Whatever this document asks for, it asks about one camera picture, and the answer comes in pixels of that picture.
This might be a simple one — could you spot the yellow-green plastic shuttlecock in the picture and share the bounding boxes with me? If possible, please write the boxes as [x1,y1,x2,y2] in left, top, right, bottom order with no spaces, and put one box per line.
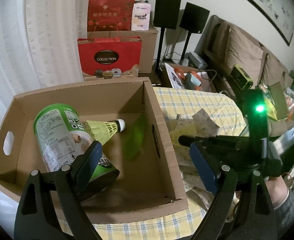
[85,119,126,145]

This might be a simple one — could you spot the yellow plaid tablecloth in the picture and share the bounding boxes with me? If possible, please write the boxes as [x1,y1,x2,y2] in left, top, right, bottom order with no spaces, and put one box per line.
[58,87,249,240]

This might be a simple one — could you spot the pink white tissue pack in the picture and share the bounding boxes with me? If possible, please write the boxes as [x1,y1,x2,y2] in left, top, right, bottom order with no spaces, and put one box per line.
[131,2,151,31]

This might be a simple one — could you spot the right black speaker on stand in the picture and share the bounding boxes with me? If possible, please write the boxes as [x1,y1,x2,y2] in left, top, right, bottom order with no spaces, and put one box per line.
[179,2,210,61]

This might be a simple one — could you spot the open cardboard box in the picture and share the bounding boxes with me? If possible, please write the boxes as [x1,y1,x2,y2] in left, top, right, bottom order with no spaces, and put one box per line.
[0,78,188,224]

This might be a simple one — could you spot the brown sofa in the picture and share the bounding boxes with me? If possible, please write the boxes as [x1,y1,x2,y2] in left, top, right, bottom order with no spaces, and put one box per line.
[196,15,294,138]

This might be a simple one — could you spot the grey electronic box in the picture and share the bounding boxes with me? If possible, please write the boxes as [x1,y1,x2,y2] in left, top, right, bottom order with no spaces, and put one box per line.
[186,52,207,69]

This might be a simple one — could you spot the red patterned gift bag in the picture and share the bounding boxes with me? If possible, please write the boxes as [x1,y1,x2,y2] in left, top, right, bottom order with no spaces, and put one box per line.
[87,0,135,31]

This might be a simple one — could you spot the black speaker on stand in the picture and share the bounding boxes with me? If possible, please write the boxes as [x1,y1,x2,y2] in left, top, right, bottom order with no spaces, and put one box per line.
[179,2,210,61]
[153,0,181,74]

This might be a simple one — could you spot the grey sleeved right forearm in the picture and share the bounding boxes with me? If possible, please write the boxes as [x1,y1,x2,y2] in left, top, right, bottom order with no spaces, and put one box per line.
[274,190,294,238]

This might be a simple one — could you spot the white patterned cloth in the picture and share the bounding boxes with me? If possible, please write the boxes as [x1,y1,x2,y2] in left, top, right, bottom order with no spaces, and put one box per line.
[166,109,245,213]

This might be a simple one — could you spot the lime green black device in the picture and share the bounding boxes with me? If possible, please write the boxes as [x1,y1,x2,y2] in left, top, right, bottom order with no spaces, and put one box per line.
[230,64,253,90]

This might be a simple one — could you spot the red collection gift box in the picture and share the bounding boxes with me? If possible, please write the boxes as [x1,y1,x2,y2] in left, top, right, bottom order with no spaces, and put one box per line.
[78,36,142,76]

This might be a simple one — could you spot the yellow cloth on sofa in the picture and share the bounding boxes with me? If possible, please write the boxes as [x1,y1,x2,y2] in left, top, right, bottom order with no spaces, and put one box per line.
[264,96,278,121]

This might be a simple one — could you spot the left black speaker on stand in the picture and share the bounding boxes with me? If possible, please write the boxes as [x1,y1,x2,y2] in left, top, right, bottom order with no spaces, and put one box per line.
[153,0,181,74]

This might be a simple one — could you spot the green white snack canister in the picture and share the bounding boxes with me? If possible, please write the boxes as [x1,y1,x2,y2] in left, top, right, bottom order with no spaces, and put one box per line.
[33,103,120,203]

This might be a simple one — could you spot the green handled window squeegee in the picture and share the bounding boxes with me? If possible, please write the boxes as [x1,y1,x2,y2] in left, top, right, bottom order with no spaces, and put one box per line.
[123,115,146,160]

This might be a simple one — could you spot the white sheer curtain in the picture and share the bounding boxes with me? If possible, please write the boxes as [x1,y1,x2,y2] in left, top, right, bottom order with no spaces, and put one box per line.
[0,0,93,230]

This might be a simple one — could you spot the person's right hand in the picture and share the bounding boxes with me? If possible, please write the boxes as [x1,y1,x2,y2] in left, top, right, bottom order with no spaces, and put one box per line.
[265,176,289,209]

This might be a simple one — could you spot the large brown cardboard box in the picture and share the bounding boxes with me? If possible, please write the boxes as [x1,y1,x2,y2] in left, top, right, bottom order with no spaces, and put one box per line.
[87,27,158,74]

